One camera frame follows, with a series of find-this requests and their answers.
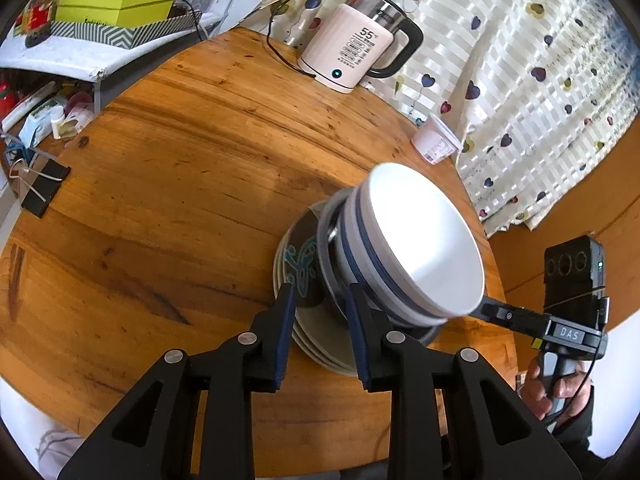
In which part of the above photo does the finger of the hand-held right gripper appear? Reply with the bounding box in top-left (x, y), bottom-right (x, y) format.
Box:
top-left (477, 296), bottom-right (553, 338)

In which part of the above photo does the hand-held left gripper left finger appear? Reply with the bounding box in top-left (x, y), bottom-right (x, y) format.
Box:
top-left (57, 282), bottom-right (297, 480)

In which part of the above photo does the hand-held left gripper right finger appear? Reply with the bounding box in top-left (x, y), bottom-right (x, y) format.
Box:
top-left (345, 282), bottom-right (585, 480)

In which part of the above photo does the stainless steel bowl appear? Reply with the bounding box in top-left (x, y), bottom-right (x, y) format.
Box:
top-left (314, 195), bottom-right (443, 348)

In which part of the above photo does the large white blue-striped bowl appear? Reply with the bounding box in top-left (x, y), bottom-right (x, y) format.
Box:
top-left (332, 185), bottom-right (451, 331)

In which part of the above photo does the small white blue-striped bowl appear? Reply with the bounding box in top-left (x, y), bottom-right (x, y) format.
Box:
top-left (360, 162), bottom-right (487, 321)

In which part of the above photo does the person's right hand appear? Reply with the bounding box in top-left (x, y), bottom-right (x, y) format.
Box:
top-left (520, 359), bottom-right (594, 424)

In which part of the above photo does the white plastic tub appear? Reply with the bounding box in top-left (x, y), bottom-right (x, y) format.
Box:
top-left (411, 112), bottom-right (463, 165)

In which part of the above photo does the heart-print striped curtain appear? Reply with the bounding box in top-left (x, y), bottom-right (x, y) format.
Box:
top-left (245, 0), bottom-right (640, 236)

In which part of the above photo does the black binder clip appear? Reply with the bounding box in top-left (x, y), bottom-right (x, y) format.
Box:
top-left (7, 157), bottom-right (71, 218)

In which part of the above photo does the white electric kettle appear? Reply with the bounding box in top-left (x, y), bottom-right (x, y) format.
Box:
top-left (297, 0), bottom-right (425, 95)

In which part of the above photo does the striped zigzag tray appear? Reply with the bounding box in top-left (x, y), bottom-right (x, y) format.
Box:
top-left (50, 10), bottom-right (203, 51)

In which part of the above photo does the white shelf board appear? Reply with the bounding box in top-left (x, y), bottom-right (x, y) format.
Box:
top-left (0, 10), bottom-right (223, 83)

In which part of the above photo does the red festive figurine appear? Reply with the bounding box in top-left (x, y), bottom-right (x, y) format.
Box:
top-left (15, 0), bottom-right (61, 43)

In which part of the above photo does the black kettle cable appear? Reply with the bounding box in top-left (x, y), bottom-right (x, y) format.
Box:
top-left (265, 0), bottom-right (318, 80)

